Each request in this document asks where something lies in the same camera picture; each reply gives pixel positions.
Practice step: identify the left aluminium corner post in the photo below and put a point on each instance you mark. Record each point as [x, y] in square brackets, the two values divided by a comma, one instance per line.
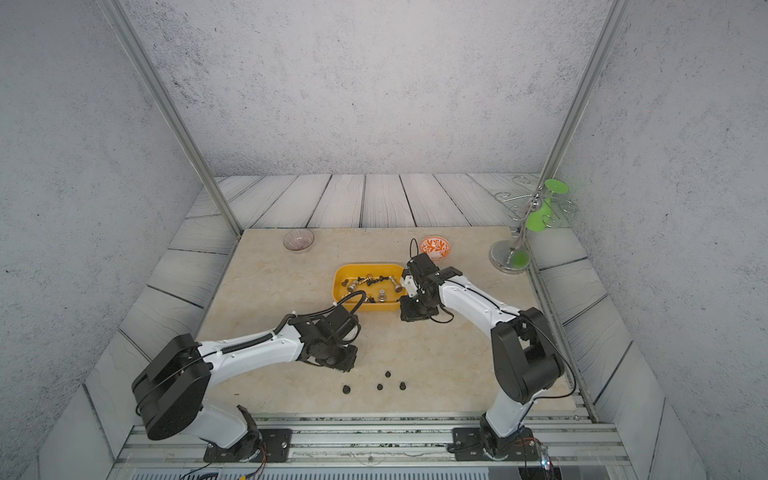
[131, 44]

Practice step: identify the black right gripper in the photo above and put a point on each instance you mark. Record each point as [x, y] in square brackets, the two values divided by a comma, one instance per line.
[408, 313]

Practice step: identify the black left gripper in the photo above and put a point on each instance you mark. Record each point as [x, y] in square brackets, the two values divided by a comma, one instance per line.
[348, 366]

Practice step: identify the small clear glass bowl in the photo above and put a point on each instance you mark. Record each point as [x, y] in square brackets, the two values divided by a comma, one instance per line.
[298, 240]

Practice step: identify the aluminium corner post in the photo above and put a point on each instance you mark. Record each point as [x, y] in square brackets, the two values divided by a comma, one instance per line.
[131, 44]
[595, 65]

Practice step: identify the right aluminium corner post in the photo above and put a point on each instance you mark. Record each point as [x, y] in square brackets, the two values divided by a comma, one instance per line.
[595, 65]

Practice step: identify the green cup on stand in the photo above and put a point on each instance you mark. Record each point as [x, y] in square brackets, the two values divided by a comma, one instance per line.
[544, 211]

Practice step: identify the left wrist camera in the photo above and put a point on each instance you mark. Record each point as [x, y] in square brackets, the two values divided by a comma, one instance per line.
[339, 325]

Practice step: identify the yellow plastic storage box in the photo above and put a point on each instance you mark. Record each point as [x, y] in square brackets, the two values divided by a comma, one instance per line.
[349, 273]

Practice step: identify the aluminium rail frame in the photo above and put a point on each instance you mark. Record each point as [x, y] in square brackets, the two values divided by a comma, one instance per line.
[437, 439]

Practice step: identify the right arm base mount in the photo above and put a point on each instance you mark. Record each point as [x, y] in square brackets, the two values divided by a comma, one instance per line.
[482, 443]

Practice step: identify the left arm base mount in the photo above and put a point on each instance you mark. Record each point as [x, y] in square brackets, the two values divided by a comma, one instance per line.
[267, 446]

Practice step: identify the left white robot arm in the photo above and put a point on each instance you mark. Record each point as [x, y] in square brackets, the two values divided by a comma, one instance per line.
[171, 391]

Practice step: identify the orange patterned ceramic bowl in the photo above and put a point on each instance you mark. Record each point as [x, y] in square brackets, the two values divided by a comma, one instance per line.
[435, 247]

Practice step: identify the silver queen chess piece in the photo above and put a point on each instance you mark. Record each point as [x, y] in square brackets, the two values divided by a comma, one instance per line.
[397, 286]

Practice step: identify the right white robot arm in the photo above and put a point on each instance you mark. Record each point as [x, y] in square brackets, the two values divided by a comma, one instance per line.
[526, 360]

